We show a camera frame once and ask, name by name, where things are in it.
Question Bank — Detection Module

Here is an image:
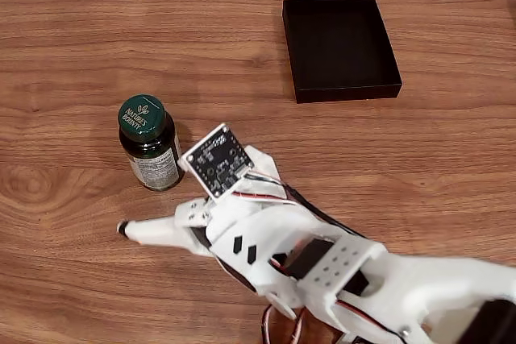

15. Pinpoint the black box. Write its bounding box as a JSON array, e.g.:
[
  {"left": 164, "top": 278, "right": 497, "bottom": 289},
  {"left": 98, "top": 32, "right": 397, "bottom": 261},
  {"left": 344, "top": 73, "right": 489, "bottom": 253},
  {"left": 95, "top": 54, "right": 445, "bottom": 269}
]
[{"left": 281, "top": 0, "right": 403, "bottom": 105}]

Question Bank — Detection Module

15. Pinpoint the green pill bottle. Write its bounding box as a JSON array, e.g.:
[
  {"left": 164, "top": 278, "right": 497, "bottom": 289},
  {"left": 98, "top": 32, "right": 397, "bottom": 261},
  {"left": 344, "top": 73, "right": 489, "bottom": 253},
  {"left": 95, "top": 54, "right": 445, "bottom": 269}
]
[{"left": 117, "top": 93, "right": 185, "bottom": 193}]

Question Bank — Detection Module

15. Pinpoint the black camera cable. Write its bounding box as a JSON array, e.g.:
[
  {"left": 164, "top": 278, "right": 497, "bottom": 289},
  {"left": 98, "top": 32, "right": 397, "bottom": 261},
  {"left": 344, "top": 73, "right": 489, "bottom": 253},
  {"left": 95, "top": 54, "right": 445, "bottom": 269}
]
[{"left": 243, "top": 172, "right": 366, "bottom": 240}]

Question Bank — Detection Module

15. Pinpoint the red white black servo cable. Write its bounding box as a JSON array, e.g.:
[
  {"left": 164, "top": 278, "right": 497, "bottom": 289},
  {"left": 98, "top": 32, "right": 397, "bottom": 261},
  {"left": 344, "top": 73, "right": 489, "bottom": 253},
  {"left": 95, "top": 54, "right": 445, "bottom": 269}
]
[{"left": 260, "top": 304, "right": 308, "bottom": 344}]

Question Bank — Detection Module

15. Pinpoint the black camera board white mount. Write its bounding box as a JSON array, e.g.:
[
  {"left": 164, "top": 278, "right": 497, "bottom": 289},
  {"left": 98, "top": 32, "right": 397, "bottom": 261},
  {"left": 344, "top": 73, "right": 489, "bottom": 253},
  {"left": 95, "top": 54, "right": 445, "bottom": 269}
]
[{"left": 177, "top": 122, "right": 284, "bottom": 201}]

